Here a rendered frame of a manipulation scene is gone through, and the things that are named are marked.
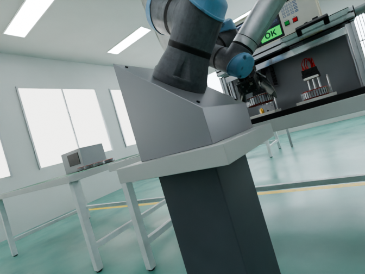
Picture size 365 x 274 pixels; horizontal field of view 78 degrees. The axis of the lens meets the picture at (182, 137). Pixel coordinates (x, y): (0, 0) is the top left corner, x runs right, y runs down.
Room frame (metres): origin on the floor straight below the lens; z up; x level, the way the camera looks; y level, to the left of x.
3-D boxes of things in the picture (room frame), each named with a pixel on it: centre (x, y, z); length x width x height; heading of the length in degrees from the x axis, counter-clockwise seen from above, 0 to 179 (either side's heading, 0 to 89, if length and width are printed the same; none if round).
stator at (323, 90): (1.01, -0.62, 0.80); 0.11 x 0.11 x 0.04
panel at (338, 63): (1.29, -0.67, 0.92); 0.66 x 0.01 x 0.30; 55
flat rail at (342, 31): (1.16, -0.58, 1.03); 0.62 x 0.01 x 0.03; 55
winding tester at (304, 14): (1.33, -0.72, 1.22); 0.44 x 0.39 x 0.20; 55
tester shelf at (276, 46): (1.34, -0.71, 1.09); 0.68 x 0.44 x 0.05; 55
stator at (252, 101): (0.95, -0.35, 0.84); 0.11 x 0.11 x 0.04
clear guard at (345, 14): (0.98, -0.68, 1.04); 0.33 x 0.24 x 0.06; 145
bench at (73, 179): (2.60, 1.31, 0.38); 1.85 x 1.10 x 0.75; 55
